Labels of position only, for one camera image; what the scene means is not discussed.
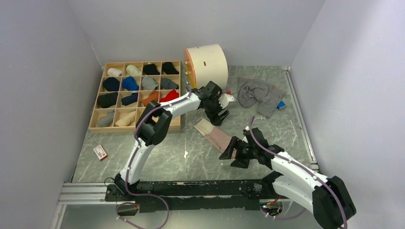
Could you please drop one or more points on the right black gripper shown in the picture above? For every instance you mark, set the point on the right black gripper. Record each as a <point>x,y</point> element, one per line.
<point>227,154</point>

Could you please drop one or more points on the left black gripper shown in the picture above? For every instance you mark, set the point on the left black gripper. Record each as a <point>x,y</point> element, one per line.
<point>214,119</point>

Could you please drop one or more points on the pink beige underwear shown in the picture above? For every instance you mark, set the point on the pink beige underwear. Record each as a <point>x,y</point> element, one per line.
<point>218,138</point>

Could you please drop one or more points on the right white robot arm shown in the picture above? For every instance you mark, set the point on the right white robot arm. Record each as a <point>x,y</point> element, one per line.
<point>327,198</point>

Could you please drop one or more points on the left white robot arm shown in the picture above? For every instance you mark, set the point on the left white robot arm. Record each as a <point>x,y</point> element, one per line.
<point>153,126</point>

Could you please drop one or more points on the grey striped underwear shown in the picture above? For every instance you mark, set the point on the grey striped underwear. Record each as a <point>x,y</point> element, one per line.
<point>255,90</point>

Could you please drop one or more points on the red rolled sock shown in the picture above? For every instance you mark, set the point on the red rolled sock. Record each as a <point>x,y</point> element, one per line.
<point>168,96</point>

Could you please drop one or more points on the cream cylindrical drum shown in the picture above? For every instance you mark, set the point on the cream cylindrical drum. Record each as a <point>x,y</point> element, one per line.
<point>204,64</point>

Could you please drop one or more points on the striped dark rolled sock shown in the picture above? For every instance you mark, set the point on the striped dark rolled sock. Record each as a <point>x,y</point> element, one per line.
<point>168,84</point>

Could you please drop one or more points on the blue small object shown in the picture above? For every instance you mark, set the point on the blue small object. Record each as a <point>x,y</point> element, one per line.
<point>281,105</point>

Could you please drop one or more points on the orange rolled sock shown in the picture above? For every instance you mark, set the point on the orange rolled sock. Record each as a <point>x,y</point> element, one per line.
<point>153,96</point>

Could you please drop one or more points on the black rolled sock right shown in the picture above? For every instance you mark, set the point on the black rolled sock right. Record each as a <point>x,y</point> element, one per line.
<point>169,69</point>

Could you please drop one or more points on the dark navy rolled sock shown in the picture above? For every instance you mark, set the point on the dark navy rolled sock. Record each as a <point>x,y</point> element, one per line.
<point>130,99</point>

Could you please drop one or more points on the blue rolled sock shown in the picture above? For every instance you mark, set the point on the blue rolled sock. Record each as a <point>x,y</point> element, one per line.
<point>130,84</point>

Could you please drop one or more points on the wooden compartment tray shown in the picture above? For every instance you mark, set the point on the wooden compartment tray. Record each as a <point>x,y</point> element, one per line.
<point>126,117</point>

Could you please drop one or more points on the cream rolled sock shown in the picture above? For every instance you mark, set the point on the cream rolled sock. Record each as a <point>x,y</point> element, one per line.
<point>133,70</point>

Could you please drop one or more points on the light grey rolled sock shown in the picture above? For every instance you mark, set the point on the light grey rolled sock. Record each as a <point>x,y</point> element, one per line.
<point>106,120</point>

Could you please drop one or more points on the black ribbed rolled sock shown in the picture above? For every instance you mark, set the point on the black ribbed rolled sock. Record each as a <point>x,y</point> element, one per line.
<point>107,100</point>

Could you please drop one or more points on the white rolled sock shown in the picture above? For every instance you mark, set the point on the white rolled sock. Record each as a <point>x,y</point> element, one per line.
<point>114,72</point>

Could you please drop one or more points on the red white small card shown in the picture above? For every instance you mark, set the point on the red white small card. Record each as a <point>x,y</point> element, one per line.
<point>100,152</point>

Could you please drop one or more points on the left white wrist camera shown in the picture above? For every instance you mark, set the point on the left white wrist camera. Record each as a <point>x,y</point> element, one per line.
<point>225,99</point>

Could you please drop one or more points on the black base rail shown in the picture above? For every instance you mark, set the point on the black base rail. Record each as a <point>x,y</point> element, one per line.
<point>151,196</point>

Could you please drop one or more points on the aluminium frame rail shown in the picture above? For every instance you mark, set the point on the aluminium frame rail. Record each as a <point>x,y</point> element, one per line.
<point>84,193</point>

